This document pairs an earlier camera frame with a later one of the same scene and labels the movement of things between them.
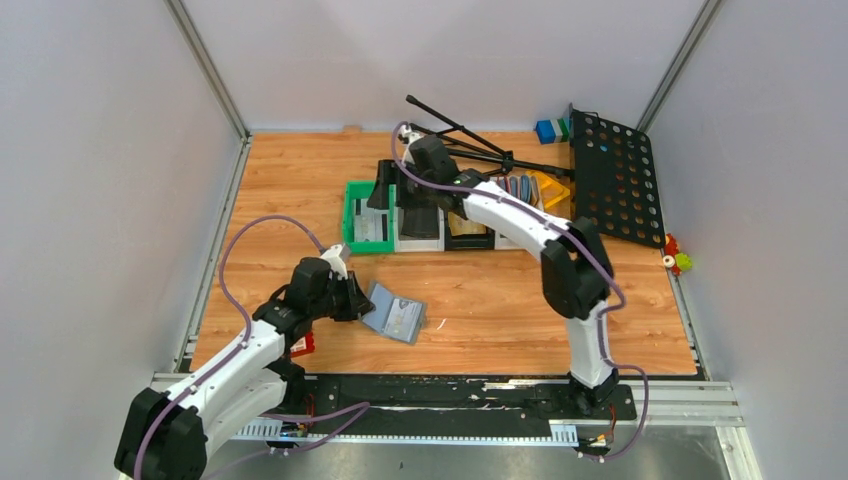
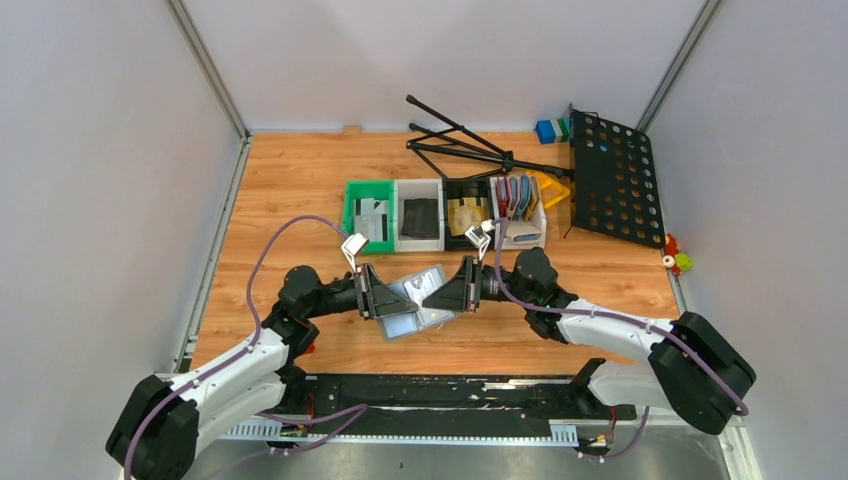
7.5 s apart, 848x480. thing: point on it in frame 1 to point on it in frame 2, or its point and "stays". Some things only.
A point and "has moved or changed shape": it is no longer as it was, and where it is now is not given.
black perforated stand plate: x=616 y=181 stays
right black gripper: x=391 y=174 to x=453 y=295
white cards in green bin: x=368 y=224 stays
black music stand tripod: x=506 y=158 stays
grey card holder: x=394 y=316 has moved or changed shape
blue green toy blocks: x=553 y=131 stays
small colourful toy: x=677 y=261 stays
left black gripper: x=352 y=290 to x=376 y=299
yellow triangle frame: x=548 y=182 stays
